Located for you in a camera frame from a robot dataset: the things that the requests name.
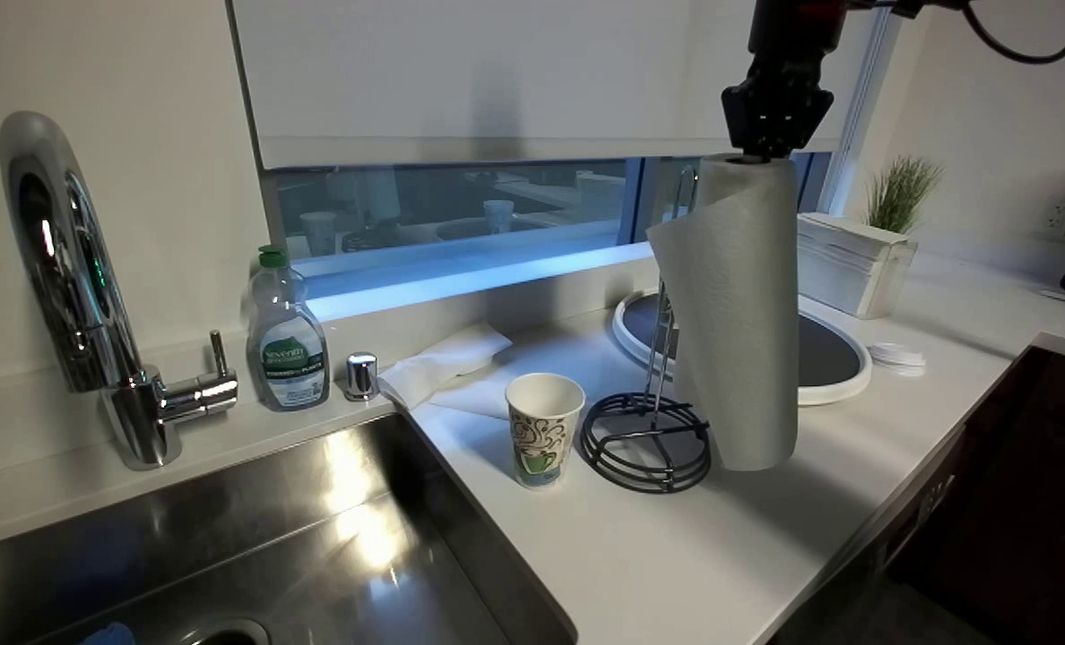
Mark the clear dish soap bottle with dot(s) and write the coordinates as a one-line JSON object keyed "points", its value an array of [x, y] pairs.
{"points": [[288, 351]]}

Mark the patterned paper cup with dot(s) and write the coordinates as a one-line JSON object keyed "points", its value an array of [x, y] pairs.
{"points": [[542, 430]]}

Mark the white paper towel roll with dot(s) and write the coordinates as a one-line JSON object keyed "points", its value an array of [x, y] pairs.
{"points": [[734, 325]]}

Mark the green grass plant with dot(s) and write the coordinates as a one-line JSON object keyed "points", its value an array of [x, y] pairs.
{"points": [[900, 192]]}

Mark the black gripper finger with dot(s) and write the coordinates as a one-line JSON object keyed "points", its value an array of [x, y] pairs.
{"points": [[771, 153]]}

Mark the white folded cloth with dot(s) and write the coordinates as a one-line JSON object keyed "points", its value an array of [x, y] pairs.
{"points": [[447, 364]]}

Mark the chrome kitchen faucet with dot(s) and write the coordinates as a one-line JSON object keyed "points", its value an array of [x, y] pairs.
{"points": [[69, 289]]}

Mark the dark under-counter cabinet front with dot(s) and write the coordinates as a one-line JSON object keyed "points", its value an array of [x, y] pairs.
{"points": [[1007, 525]]}

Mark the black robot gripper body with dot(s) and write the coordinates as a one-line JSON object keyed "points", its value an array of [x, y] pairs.
{"points": [[785, 83]]}

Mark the small chrome round knob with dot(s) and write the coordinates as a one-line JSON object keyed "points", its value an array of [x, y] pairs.
{"points": [[359, 375]]}

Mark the white bowl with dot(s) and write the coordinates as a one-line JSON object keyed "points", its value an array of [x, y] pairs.
{"points": [[838, 351]]}

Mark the stainless steel sink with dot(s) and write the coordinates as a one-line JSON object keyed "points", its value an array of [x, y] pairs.
{"points": [[254, 540]]}

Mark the white roller blind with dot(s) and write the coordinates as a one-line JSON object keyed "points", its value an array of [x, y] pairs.
{"points": [[495, 71]]}

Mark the glass window pane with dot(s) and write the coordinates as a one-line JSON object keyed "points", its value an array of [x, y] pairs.
{"points": [[461, 215]]}

